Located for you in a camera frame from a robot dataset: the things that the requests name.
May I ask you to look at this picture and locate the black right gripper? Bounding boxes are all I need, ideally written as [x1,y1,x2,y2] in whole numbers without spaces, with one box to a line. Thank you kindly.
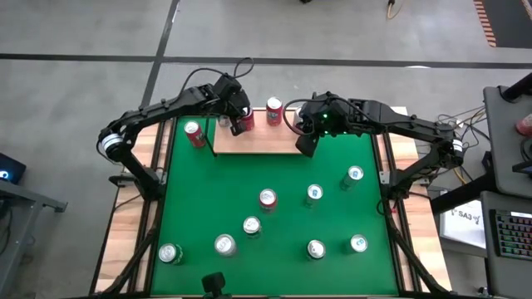
[295,101,336,159]

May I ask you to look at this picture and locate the red can with black label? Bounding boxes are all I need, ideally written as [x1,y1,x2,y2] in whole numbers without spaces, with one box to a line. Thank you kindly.
[239,106,256,132]

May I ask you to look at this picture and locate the green Sprite can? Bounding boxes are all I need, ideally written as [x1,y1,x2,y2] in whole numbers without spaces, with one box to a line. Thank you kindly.
[158,243,185,266]
[306,239,328,262]
[243,215,264,239]

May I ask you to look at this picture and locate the wooden shelf board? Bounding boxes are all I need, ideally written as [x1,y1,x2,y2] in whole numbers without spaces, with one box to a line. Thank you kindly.
[214,110,313,154]

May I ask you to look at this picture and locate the dark red soda can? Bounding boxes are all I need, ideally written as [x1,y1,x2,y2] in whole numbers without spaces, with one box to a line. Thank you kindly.
[184,120,208,149]

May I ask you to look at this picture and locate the green can right middle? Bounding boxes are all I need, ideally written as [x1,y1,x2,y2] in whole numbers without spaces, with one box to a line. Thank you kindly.
[303,184,325,209]

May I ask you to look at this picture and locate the orange-red Fanta can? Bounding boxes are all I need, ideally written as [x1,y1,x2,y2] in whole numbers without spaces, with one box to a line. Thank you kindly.
[258,188,278,213]

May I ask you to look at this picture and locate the green can bottom right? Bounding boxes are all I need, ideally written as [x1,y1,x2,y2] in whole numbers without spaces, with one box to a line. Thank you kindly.
[341,233,369,255]

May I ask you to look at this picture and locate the silver and red soda can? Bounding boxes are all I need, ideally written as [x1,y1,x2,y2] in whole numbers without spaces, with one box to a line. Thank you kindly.
[214,233,239,258]

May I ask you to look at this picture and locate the green table mat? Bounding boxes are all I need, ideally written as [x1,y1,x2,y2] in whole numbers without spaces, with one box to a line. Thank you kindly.
[150,114,399,297]

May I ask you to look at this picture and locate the black desk support beam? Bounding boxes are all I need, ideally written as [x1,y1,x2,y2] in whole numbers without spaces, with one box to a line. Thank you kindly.
[430,172,494,215]

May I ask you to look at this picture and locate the black webcam on stand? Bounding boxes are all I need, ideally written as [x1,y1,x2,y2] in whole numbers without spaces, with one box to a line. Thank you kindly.
[201,272,232,299]

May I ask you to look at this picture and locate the white SA3 sign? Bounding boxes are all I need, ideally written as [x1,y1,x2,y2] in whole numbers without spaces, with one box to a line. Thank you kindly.
[439,200,488,250]

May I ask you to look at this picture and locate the grey side table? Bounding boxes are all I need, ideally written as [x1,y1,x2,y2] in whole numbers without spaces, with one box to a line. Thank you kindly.
[0,178,69,299]

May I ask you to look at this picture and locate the black stand pole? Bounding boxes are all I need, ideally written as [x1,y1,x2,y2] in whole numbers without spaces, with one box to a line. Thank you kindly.
[500,72,532,104]

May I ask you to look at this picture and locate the pink drink can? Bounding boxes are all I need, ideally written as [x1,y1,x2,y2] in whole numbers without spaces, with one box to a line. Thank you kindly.
[515,114,532,138]

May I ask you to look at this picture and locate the black backlit keyboard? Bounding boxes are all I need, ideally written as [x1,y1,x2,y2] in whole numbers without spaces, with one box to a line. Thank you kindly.
[489,208,532,262]

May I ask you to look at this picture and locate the black device blue light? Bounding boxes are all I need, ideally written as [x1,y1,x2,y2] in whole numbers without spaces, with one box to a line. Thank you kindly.
[0,152,27,186]

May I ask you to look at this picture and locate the black floor mat orange stripes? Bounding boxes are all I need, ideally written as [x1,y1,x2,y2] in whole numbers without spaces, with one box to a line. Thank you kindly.
[473,0,532,50]

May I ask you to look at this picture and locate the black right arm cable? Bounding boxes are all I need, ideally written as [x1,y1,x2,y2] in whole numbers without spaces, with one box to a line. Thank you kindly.
[282,97,333,136]

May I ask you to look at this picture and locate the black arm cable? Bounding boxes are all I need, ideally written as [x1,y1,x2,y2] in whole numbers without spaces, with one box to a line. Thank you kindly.
[180,56,254,100]
[282,97,333,136]

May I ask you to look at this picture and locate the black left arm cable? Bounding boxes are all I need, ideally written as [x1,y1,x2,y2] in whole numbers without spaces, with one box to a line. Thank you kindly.
[180,56,254,100]

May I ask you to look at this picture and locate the thin yellow cable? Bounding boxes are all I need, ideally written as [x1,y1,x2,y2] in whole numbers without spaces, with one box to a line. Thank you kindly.
[415,128,469,186]

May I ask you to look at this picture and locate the yellow extension cord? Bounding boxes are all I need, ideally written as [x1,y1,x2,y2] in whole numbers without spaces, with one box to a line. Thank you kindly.
[385,0,407,21]

